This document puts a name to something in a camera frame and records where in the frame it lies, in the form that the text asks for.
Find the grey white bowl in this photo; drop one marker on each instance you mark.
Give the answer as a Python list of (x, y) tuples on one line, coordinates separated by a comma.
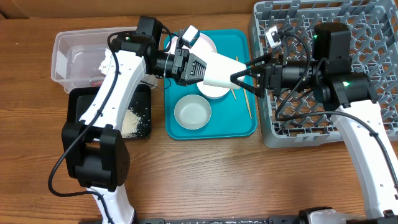
[(192, 112)]

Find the black food waste tray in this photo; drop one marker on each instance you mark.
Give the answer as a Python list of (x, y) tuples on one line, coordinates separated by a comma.
[(81, 98)]

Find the large pink plate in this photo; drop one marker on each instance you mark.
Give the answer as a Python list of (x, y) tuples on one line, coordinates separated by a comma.
[(203, 43)]

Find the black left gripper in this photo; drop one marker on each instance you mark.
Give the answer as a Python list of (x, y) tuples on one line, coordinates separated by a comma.
[(183, 66)]

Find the grey dishwasher rack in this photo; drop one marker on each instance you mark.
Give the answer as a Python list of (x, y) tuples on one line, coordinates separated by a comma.
[(373, 48)]

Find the pile of rice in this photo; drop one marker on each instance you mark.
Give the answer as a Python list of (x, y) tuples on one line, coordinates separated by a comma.
[(131, 123)]

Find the teal plastic tray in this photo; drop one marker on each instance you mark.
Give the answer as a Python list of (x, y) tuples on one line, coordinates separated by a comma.
[(230, 117)]

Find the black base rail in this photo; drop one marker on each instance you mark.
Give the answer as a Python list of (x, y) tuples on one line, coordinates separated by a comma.
[(233, 220)]

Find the right wooden chopstick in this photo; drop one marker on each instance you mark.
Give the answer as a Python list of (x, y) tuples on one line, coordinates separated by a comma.
[(246, 97)]

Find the clear plastic waste bin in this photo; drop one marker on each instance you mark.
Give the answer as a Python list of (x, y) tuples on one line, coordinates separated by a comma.
[(77, 55)]

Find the white napkin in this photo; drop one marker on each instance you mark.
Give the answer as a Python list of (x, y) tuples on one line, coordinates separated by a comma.
[(106, 63)]

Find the white paper cup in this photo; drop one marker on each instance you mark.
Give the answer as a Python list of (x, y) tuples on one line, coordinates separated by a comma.
[(219, 69)]

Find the red snack wrapper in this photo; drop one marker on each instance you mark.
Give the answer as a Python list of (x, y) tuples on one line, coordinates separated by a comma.
[(96, 83)]

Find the small pink bowl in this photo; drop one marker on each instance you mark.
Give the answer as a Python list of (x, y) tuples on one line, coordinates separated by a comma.
[(212, 92)]

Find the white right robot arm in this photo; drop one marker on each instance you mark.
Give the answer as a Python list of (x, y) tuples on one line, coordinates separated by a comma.
[(351, 101)]

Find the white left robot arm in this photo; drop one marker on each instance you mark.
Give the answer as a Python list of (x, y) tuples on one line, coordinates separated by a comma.
[(94, 149)]

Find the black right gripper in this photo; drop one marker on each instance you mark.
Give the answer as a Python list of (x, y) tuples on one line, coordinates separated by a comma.
[(269, 79)]

